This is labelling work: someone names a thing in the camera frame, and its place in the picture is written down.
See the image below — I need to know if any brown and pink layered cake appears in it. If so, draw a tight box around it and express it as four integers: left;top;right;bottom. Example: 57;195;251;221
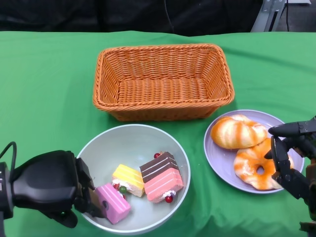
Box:
139;151;185;204

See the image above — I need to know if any grey metal stand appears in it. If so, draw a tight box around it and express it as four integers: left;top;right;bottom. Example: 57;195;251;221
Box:
250;0;313;32

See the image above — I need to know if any grey-green bowl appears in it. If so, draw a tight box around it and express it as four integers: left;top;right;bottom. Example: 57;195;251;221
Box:
75;124;192;235

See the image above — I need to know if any black backdrop cloth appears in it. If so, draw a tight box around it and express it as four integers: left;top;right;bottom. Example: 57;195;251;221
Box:
0;0;267;37

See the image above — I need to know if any orange wicker basket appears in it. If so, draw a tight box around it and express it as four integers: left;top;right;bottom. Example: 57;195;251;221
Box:
93;43;235;121

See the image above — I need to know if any magenta layered cake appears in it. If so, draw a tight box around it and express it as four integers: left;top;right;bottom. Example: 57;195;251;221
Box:
95;182;132;225

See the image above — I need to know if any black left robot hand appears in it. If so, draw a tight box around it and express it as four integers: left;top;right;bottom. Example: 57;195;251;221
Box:
11;150;107;228

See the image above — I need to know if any small orange-striped bread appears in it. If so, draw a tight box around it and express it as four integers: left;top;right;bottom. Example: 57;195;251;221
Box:
234;137;294;191

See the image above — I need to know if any yellow layered cake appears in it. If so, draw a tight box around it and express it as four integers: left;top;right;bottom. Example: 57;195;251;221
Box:
112;164;146;198

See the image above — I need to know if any lavender plate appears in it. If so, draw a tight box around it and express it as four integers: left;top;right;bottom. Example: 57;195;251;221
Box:
204;110;306;196

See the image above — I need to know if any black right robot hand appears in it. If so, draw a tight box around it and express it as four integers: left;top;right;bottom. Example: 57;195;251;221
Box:
264;116;316;220

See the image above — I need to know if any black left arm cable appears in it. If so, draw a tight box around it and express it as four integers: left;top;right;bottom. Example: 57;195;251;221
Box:
0;141;18;180

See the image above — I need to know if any green tablecloth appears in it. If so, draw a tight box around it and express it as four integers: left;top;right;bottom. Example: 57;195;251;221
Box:
0;30;316;237

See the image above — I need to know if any large orange-striped bread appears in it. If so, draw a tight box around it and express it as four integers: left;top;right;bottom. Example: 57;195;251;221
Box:
210;114;269;150

